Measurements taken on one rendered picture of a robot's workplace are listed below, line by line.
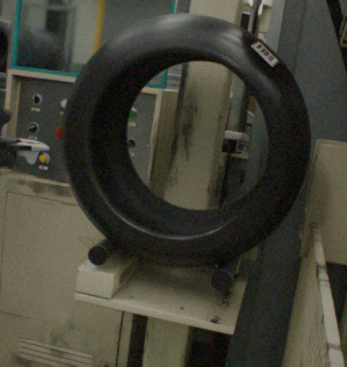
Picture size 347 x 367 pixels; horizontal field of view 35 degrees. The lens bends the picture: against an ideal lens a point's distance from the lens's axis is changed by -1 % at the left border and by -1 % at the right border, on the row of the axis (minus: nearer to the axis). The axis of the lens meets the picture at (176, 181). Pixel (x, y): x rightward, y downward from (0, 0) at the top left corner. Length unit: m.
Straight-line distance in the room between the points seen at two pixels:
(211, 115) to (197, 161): 0.13
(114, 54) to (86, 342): 1.18
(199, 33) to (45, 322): 1.30
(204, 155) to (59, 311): 0.86
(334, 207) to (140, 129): 0.74
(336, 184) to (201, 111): 0.41
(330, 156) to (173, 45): 0.51
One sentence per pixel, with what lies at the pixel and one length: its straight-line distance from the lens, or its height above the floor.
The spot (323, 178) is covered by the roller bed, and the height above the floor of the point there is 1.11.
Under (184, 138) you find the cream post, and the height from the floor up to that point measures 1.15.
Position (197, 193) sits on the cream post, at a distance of 1.54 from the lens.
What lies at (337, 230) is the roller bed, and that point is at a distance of 1.47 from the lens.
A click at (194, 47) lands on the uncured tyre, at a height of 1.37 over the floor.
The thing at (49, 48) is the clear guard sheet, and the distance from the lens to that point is 1.96.
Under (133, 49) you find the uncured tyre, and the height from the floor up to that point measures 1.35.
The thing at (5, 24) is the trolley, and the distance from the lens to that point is 5.00.
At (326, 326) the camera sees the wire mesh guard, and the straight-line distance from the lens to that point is 0.82.
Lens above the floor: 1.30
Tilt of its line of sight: 10 degrees down
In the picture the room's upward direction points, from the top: 8 degrees clockwise
